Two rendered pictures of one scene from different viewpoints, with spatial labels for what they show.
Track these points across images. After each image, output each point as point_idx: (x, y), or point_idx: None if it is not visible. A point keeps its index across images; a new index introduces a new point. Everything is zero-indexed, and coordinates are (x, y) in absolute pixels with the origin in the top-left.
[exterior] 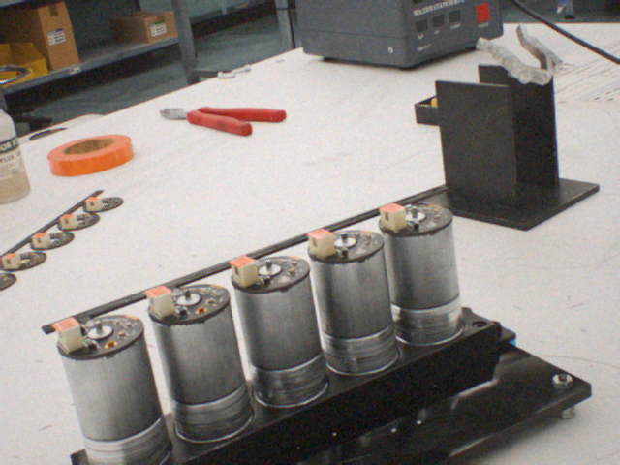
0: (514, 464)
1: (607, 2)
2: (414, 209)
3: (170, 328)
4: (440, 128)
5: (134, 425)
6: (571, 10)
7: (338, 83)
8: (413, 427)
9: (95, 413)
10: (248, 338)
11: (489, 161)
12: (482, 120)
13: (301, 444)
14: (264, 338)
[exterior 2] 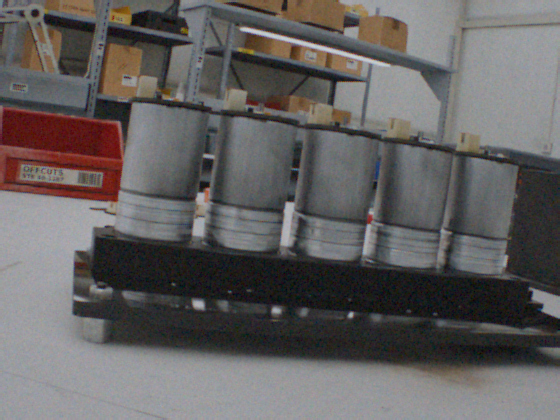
0: (514, 372)
1: None
2: (488, 145)
3: (233, 119)
4: (516, 209)
5: (164, 186)
6: None
7: (441, 230)
8: (428, 314)
9: (136, 160)
10: (301, 180)
11: (548, 240)
12: (552, 204)
13: (314, 295)
14: (316, 179)
